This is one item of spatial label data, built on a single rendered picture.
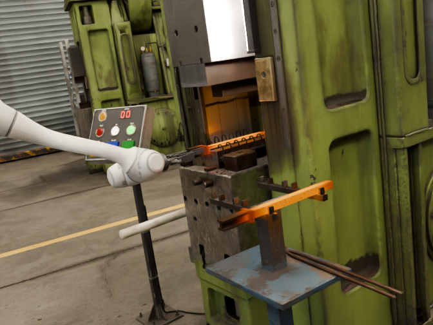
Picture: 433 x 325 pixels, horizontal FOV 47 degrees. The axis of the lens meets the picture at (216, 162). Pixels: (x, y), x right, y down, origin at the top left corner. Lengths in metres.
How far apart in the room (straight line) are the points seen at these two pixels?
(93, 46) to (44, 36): 3.12
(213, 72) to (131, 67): 4.80
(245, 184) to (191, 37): 0.65
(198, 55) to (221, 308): 1.19
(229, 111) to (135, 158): 0.82
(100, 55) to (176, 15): 4.78
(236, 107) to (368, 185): 0.75
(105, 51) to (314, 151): 5.30
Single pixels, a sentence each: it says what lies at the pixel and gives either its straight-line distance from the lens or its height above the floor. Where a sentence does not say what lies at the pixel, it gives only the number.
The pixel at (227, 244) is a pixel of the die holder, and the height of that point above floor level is 0.61.
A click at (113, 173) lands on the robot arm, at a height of 1.01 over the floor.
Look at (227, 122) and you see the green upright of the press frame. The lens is 2.47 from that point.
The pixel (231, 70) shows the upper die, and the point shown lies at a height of 1.32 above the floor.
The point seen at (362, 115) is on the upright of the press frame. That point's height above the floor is 1.07.
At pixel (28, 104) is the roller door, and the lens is 9.89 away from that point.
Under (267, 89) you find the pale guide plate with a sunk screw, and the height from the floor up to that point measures 1.23.
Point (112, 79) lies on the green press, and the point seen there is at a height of 1.26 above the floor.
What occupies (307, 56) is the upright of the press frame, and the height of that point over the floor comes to 1.34.
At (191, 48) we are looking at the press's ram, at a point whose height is 1.43.
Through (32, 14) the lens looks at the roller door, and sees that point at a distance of 9.99.
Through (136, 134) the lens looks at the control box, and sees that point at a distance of 2.46.
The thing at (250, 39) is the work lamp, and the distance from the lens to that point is 2.00.
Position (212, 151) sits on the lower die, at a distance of 2.14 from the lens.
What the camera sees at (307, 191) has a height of 0.95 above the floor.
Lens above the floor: 1.39
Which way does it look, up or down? 12 degrees down
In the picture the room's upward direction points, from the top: 8 degrees counter-clockwise
